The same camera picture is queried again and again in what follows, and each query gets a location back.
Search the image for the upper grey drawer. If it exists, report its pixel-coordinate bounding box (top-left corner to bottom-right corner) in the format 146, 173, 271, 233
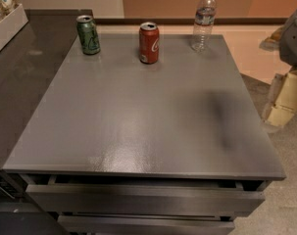
26, 176, 265, 216

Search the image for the grey drawer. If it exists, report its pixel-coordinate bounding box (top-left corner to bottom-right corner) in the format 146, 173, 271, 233
26, 176, 265, 216
58, 215, 234, 235

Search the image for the white snack box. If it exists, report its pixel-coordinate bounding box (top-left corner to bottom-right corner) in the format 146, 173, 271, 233
0, 4, 28, 52

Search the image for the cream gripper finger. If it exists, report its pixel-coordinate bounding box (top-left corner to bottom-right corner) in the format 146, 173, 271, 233
261, 73, 283, 133
267, 70, 297, 126

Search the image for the red cola can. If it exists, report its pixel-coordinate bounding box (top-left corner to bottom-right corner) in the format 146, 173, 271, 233
139, 22, 159, 64

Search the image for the green soda can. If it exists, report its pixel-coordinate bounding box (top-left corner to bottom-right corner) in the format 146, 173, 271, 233
76, 15, 101, 55

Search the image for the clear plastic water bottle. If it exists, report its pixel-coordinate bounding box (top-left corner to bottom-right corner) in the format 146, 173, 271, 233
191, 0, 217, 52

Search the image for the lower grey drawer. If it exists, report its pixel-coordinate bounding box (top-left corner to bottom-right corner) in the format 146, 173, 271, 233
58, 215, 234, 235

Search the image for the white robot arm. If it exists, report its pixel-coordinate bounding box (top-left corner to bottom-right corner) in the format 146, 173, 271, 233
260, 9, 297, 133

